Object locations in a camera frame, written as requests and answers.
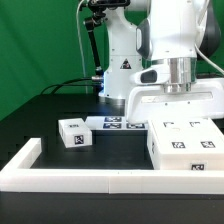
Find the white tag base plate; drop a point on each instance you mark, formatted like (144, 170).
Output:
(112, 123)

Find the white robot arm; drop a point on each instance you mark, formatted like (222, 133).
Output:
(174, 33)

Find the white cabinet body box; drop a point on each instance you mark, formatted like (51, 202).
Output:
(193, 161)

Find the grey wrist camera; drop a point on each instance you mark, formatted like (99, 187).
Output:
(156, 74)

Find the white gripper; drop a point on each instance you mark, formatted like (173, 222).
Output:
(205, 100)

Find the white U-shaped fence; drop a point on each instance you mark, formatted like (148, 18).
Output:
(18, 175)

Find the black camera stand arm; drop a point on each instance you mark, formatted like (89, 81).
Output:
(98, 9)

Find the white cabinet top block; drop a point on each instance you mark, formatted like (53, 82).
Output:
(74, 133)

